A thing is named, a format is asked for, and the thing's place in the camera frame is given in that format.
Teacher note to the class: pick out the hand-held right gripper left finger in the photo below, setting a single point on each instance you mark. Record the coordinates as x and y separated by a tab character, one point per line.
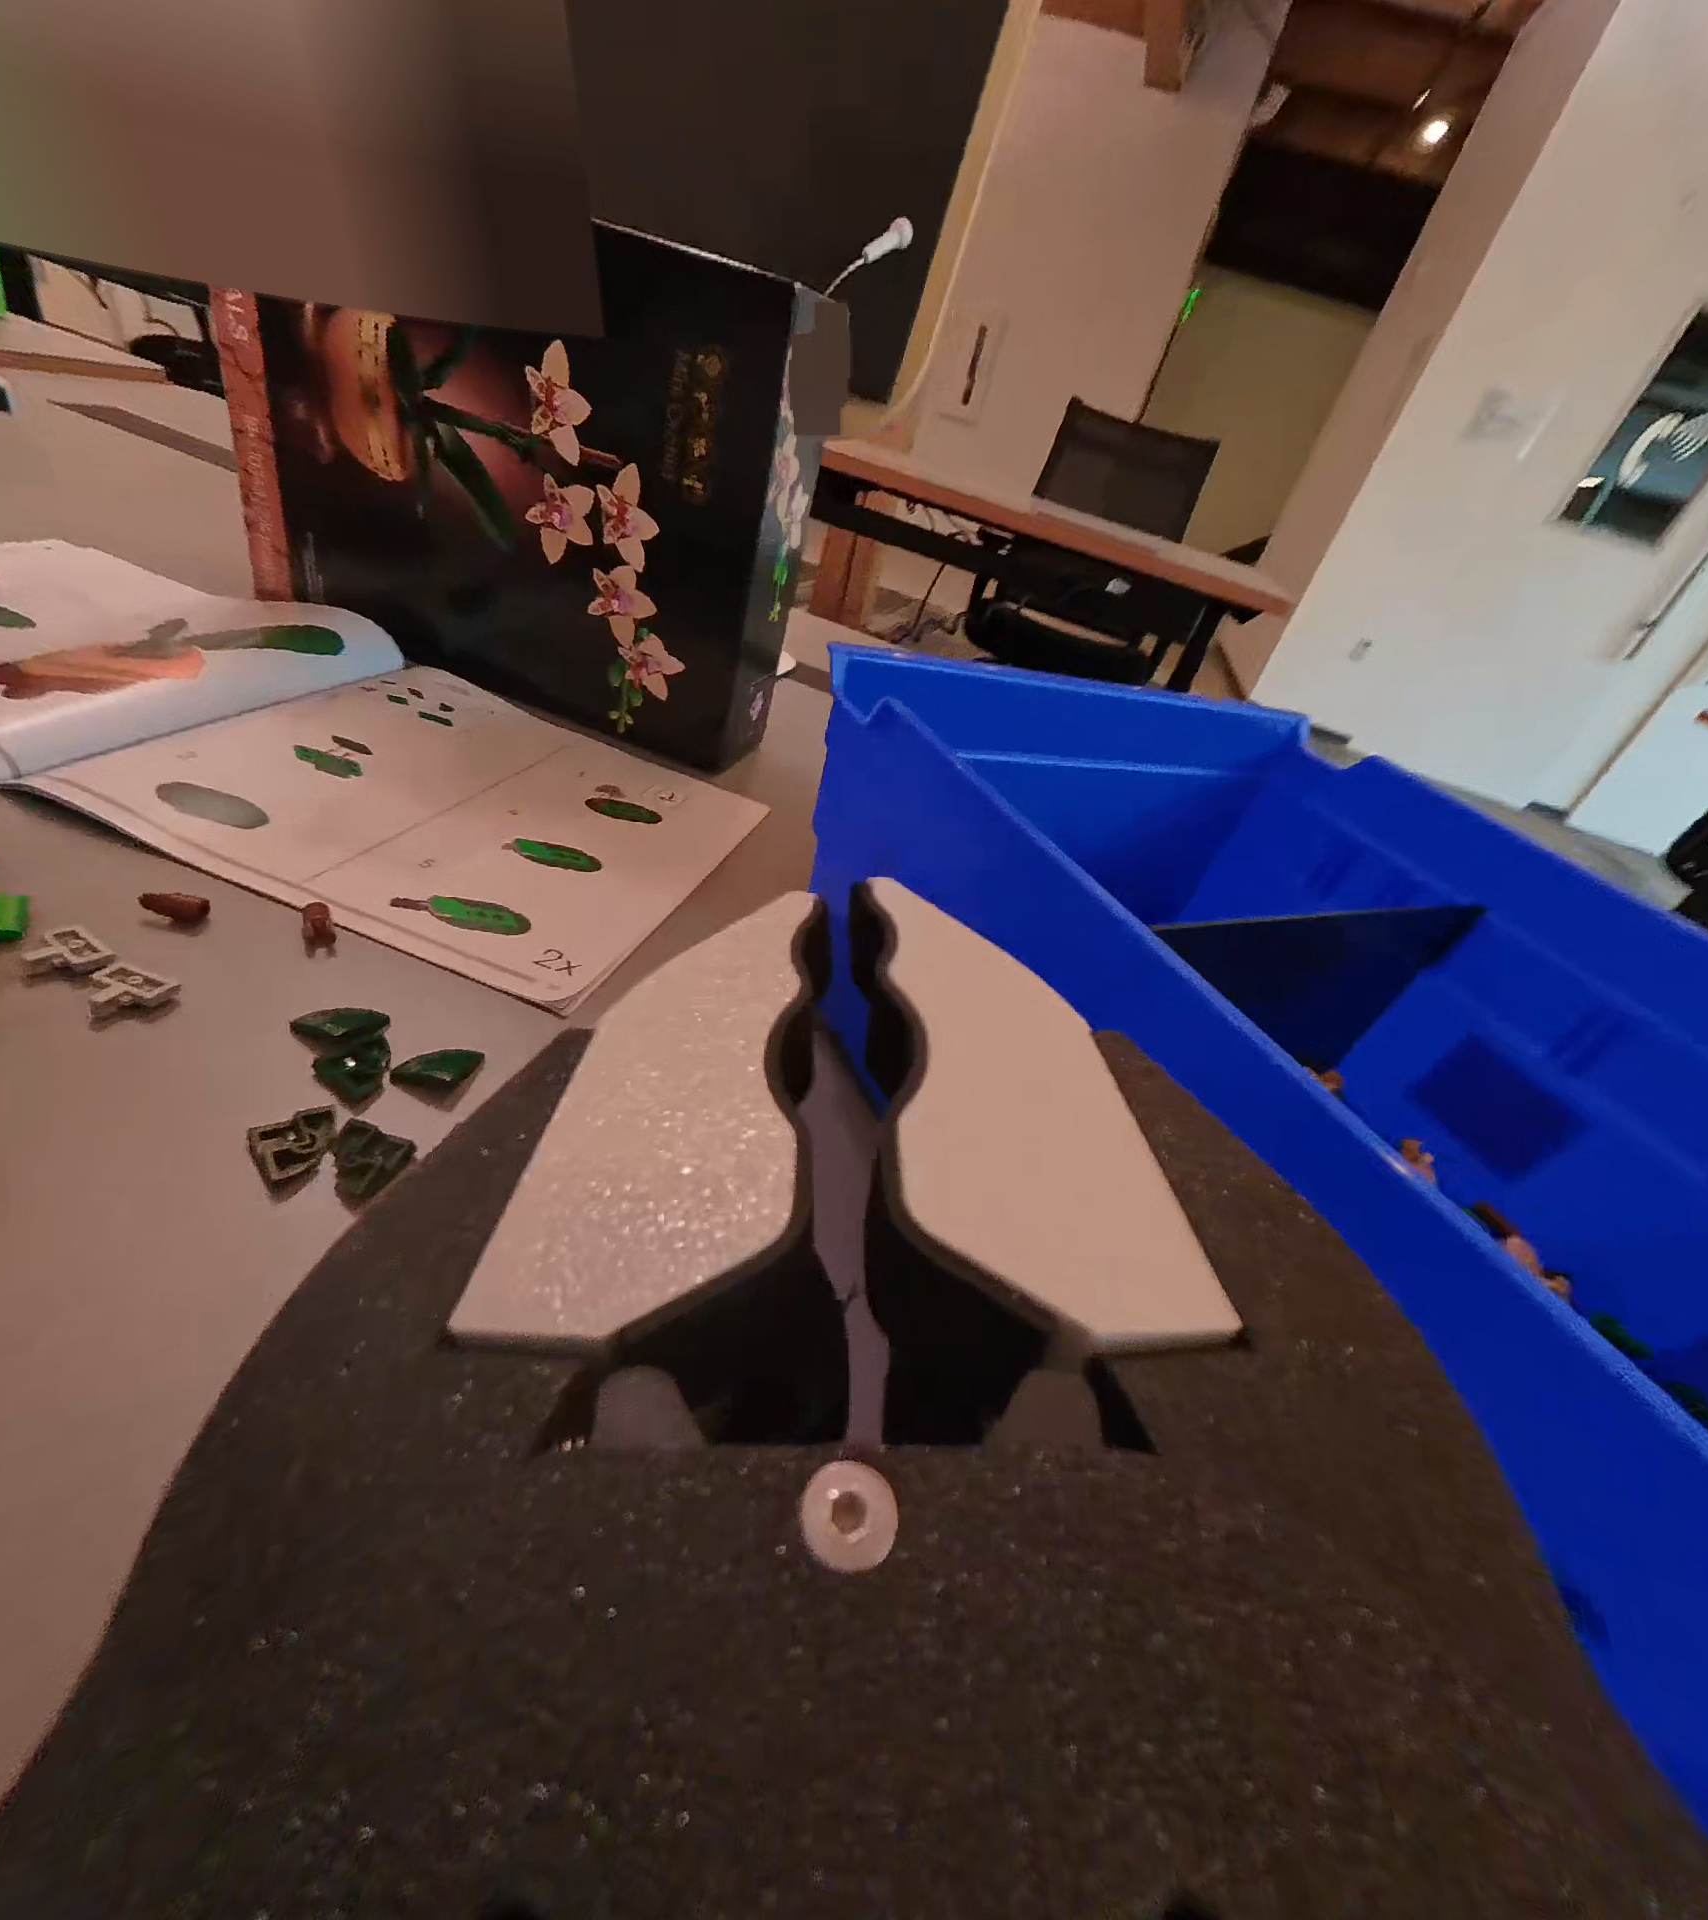
644	1154

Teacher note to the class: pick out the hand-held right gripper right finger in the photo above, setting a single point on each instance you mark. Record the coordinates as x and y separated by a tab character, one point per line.
1048	1184

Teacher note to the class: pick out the blue plastic bin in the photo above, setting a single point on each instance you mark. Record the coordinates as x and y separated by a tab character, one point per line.
1619	1501

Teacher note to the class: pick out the wooden desk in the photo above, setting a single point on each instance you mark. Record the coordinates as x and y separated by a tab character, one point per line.
1094	533

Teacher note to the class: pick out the dark green leaf brick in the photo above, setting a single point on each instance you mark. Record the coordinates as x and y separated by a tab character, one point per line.
437	1071
341	1029
352	1072

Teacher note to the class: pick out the instruction booklet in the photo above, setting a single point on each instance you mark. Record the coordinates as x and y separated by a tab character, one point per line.
419	841

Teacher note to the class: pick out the small brown brick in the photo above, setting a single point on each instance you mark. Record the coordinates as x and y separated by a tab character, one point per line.
174	905
318	926

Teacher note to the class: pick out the pile of mixed small bricks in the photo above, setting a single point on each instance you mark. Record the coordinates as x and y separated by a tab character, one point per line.
1529	1275

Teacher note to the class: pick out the black flower print box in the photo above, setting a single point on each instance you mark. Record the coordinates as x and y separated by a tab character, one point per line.
495	494

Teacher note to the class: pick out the black mesh chair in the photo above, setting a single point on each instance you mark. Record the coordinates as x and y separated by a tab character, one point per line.
1124	465

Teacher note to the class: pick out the ceiling lamp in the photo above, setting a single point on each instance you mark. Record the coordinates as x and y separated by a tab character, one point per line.
1432	131

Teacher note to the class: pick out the grey bracket brick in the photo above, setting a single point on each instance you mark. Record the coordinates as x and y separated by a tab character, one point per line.
66	950
131	990

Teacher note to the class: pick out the framed wall sign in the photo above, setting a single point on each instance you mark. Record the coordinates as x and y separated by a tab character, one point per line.
1678	429

